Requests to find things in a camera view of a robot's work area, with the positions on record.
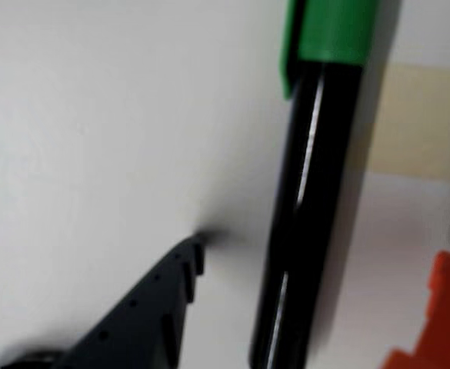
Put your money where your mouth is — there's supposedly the green black marker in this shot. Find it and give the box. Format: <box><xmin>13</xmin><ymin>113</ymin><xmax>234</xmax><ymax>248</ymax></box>
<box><xmin>248</xmin><ymin>0</ymin><xmax>382</xmax><ymax>369</ymax></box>

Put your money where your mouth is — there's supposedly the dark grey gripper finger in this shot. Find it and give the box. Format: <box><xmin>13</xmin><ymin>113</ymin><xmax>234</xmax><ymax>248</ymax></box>
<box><xmin>53</xmin><ymin>234</ymin><xmax>206</xmax><ymax>369</ymax></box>

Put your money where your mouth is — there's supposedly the long beige masking tape strip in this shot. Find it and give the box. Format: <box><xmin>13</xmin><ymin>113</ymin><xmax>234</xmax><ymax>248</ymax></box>
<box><xmin>365</xmin><ymin>62</ymin><xmax>450</xmax><ymax>182</ymax></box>

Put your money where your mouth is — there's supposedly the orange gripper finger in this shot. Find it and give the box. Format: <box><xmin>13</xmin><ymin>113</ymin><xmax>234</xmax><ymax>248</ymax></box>
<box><xmin>379</xmin><ymin>250</ymin><xmax>450</xmax><ymax>369</ymax></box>

